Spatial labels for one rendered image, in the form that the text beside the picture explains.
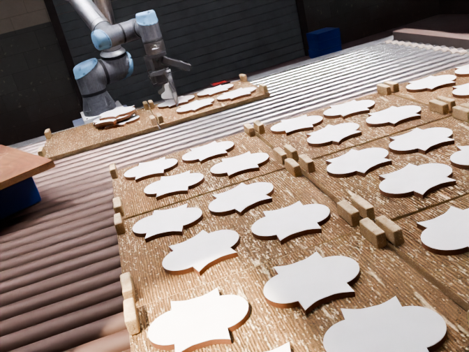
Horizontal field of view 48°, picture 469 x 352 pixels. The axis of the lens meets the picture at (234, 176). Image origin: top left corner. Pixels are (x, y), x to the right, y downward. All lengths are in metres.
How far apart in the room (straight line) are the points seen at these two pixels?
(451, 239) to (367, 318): 0.21
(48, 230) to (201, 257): 0.50
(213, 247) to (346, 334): 0.33
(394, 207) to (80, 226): 0.71
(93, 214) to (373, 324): 0.82
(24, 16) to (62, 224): 5.48
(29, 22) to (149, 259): 5.85
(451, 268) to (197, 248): 0.41
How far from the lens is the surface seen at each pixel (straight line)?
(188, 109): 1.91
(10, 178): 1.37
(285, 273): 0.81
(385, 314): 0.70
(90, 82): 2.46
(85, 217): 1.30
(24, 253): 1.26
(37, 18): 6.70
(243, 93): 1.94
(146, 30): 2.02
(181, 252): 0.94
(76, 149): 1.85
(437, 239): 0.84
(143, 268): 0.95
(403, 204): 0.97
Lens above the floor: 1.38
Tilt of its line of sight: 21 degrees down
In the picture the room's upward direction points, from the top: 14 degrees counter-clockwise
